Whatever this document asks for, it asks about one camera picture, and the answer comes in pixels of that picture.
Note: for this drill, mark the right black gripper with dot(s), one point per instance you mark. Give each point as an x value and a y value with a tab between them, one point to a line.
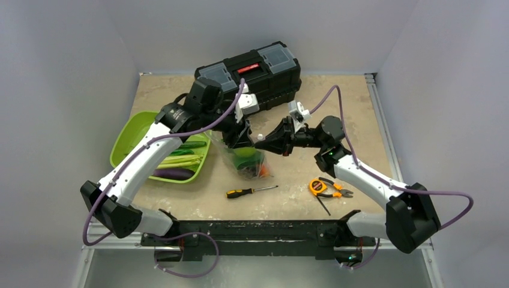
292	135

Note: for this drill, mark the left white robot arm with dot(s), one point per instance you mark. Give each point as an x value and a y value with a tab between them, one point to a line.
110	199

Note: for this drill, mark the green chilli pepper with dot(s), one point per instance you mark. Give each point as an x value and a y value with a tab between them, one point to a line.
179	152

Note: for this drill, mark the orange green mango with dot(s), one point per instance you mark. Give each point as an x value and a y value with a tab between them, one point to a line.
263	171

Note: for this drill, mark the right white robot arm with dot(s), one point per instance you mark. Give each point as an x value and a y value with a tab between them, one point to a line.
409	218

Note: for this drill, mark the orange black pliers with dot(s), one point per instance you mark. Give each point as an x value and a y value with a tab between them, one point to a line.
333	190

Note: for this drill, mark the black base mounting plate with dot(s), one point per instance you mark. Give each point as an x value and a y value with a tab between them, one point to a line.
321	239

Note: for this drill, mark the green leafy vegetable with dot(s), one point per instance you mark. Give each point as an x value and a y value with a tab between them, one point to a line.
255	160

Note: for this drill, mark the purple eggplant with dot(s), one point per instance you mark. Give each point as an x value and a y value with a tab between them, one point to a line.
177	174

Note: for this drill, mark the aluminium frame rails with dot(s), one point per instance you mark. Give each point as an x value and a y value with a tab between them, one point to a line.
377	122

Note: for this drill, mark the black yellow screwdriver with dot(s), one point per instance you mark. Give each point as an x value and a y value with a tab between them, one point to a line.
233	194

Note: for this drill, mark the clear zip top bag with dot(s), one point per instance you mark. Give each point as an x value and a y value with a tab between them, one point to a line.
226	153

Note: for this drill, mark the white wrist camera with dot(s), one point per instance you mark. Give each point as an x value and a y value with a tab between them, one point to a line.
246	103
299	115

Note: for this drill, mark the black grape bunch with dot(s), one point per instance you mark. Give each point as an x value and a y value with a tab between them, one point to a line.
248	172

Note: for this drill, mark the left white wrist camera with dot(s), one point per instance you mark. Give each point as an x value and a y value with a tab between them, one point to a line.
246	103

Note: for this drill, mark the orange tape measure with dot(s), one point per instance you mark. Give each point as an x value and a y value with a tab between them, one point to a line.
316	186

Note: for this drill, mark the green cucumber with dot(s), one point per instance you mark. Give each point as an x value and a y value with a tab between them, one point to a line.
193	144

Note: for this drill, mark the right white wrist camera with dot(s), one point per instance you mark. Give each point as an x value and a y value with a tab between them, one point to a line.
299	115

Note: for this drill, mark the black plastic toolbox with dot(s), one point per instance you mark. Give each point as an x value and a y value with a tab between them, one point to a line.
272	73

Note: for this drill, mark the green plastic tray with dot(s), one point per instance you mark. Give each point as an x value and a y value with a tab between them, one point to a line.
134	131

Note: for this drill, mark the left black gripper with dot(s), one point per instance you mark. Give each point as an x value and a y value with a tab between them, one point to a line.
239	134

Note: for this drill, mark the green celery stalks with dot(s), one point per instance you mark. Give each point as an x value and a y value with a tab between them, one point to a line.
180	161

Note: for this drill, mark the green apple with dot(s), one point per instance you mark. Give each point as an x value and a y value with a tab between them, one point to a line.
244	152

